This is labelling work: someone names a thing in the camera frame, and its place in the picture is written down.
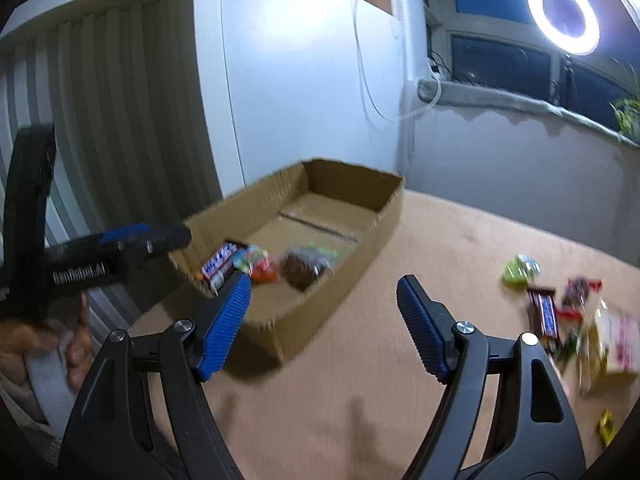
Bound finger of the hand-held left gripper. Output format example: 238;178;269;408
98;222;192;261

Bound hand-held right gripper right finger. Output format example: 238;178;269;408
396;274;586;480

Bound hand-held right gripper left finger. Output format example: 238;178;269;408
52;271;252;480

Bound chocolate bar with blue print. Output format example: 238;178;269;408
200;241;249;293

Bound colourful round candy packet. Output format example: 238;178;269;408
232;245;278;285

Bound brown cookie packet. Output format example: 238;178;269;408
279;245;341;292

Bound lime green candy packet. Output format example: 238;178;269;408
502;254;542;288

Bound brown chocolate bar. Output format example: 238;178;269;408
526;286;562;353

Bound green snack packet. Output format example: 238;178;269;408
552;327;583;363

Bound cardboard box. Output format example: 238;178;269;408
169;158;405;367

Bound dark red candy packet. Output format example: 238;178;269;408
557;277;603;323

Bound small yellow snack packet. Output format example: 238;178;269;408
597;409;617;448

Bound person's left forearm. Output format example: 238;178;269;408
0;372;53;433

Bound person's left hand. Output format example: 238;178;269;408
0;294;92;391

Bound striped curtain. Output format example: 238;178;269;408
0;0;226;341

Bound white curtain pelmet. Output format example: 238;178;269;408
0;0;181;41

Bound green potted plant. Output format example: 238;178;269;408
609;60;640;145

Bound white cable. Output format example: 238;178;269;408
350;0;442;122

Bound black cables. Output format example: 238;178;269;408
427;50;481;84

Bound black ring light stand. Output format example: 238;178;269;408
562;55;577;107

